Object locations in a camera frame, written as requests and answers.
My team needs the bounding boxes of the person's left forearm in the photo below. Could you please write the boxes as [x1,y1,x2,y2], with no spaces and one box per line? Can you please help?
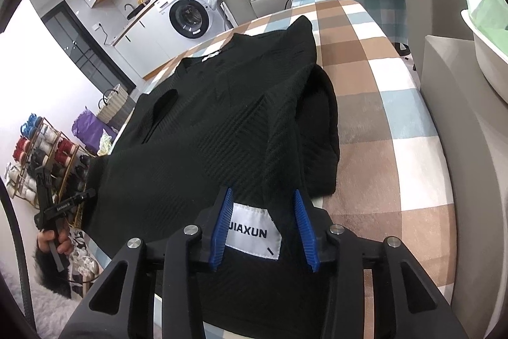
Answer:
[34,247,73,300]

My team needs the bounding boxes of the white kitchen counter cabinets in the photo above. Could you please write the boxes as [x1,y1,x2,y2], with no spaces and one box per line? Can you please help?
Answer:
[113,1,179,79]

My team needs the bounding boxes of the shoe rack with shoes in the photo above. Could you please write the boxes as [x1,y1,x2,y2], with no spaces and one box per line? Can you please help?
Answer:
[4,112,96,205]

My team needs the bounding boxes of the woven laundry basket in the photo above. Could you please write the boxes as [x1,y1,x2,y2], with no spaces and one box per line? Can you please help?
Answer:
[96,84,131,125]

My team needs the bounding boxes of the grey side cabinet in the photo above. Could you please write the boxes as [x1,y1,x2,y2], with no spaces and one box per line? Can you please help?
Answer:
[400,0,477,73]

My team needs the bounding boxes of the person's left hand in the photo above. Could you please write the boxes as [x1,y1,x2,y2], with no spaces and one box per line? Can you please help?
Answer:
[36,230,74,256]

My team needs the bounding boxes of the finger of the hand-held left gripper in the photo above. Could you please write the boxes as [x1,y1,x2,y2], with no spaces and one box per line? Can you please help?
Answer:
[59,188,97,205]

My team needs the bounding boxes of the dark glass door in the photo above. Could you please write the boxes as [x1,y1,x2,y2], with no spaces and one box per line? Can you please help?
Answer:
[41,1,137,95]

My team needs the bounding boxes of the purple bag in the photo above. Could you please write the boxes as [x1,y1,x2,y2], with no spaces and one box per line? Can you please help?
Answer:
[72,106,117,157]

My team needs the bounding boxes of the white plastic basin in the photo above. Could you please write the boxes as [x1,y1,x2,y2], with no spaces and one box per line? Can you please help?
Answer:
[460,7,508,105]

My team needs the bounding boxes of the grey padded seat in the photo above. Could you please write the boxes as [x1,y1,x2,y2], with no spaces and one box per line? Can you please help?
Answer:
[418,33,508,324]

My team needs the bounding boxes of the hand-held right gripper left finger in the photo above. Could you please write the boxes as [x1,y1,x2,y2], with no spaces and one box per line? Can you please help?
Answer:
[57,186,235,339]

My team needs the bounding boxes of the green patterned snack bag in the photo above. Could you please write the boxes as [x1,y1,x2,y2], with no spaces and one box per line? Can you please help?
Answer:
[97,130,116,157]

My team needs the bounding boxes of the black textured t-shirt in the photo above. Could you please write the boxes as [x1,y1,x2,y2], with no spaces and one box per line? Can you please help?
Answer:
[81,15,341,339]

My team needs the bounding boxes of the grey fluffy rug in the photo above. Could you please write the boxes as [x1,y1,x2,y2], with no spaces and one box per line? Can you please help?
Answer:
[0,260,90,339]

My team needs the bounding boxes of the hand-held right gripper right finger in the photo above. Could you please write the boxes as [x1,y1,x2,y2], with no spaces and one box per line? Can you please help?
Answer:
[291,188,467,339]

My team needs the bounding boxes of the white washing machine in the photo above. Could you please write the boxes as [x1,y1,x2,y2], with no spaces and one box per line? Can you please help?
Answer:
[154,0,227,42]

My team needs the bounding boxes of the checkered blanket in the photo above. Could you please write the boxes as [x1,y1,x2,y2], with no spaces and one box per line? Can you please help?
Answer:
[143,0,465,339]

